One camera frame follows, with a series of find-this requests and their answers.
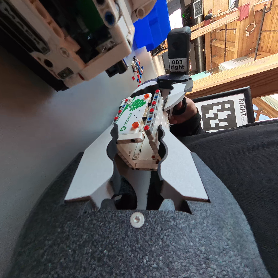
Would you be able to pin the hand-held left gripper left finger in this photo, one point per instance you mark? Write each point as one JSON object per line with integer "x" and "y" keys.
{"x": 93, "y": 169}

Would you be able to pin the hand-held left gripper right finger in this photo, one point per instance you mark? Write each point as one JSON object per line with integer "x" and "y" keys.
{"x": 184, "y": 171}

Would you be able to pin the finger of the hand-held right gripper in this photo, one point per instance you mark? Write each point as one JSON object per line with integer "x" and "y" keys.
{"x": 142, "y": 88}
{"x": 176, "y": 97}

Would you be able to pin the white lego recycle container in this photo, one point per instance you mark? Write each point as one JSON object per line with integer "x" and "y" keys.
{"x": 132, "y": 117}

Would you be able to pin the person's right forearm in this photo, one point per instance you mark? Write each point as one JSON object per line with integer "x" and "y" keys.
{"x": 189, "y": 128}

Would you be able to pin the scattered small lego pieces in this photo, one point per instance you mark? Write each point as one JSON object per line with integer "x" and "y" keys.
{"x": 135, "y": 65}

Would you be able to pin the white green lego truck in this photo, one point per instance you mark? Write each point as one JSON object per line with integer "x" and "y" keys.
{"x": 71, "y": 54}

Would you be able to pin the person's right hand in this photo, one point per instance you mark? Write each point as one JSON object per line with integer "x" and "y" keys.
{"x": 191, "y": 108}

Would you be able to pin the blue plastic bin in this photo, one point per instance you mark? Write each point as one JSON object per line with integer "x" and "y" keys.
{"x": 154, "y": 28}

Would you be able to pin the black framed marker sign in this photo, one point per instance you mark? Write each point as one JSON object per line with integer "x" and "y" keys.
{"x": 217, "y": 113}

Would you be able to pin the white vent grille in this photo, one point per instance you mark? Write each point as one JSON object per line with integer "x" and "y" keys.
{"x": 198, "y": 8}

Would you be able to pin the wooden beam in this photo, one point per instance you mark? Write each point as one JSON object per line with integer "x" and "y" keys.
{"x": 239, "y": 76}
{"x": 217, "y": 23}

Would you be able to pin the person's black clothing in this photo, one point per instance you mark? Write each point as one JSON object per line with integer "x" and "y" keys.
{"x": 239, "y": 162}

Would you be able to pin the white appliance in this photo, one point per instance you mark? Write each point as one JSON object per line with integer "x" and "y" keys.
{"x": 234, "y": 64}

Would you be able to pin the thin black pipe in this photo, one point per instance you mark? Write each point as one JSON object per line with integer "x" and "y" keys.
{"x": 259, "y": 37}

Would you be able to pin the black duct pipe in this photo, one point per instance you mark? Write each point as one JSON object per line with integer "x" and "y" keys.
{"x": 199, "y": 47}

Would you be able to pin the red bracket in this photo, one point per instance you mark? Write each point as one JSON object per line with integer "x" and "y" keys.
{"x": 243, "y": 12}

